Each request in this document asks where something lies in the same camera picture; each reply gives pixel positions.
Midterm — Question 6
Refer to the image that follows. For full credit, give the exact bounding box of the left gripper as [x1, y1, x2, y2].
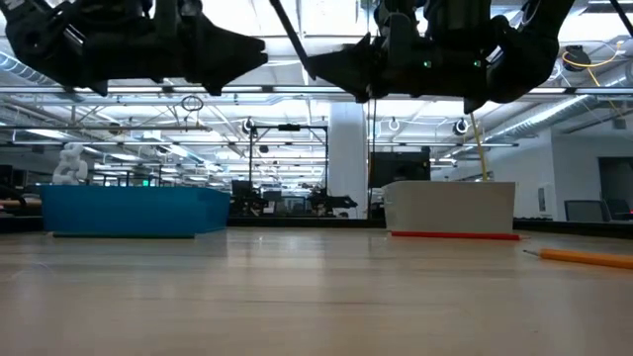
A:
[102, 0, 269, 97]

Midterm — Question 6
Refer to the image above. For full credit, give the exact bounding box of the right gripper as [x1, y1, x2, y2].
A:
[306, 0, 500, 105]

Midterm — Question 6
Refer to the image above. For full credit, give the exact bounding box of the black pen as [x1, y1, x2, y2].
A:
[268, 0, 318, 81]

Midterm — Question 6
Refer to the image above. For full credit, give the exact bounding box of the white plastic bin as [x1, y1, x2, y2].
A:
[382, 180, 517, 235]

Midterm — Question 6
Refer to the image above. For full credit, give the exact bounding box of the red pencil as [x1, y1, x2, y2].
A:
[390, 229, 522, 242]

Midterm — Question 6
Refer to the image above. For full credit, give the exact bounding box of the orange pencil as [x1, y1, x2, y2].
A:
[522, 247, 633, 271]

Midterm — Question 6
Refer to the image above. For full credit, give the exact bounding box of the white pillar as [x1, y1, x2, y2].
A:
[327, 101, 370, 220]

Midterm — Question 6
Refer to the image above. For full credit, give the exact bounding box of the black screen panel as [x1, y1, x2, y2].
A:
[368, 150, 432, 190]

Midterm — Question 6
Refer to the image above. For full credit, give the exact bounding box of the small black monitor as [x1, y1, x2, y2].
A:
[230, 179, 253, 199]

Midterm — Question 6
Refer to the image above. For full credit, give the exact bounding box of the blue plastic tray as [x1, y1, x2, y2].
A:
[40, 184, 232, 237]

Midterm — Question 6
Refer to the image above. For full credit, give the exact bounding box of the white robot figure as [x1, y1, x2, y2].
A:
[51, 142, 90, 187]

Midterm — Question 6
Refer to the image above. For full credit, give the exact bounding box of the black rig frame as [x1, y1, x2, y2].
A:
[247, 124, 330, 218]

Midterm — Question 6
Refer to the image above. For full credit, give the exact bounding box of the yellow hanging cable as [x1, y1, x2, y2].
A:
[468, 112, 490, 183]

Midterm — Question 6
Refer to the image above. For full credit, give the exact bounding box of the silver ventilation duct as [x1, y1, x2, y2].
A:
[487, 73, 633, 145]
[0, 48, 55, 86]

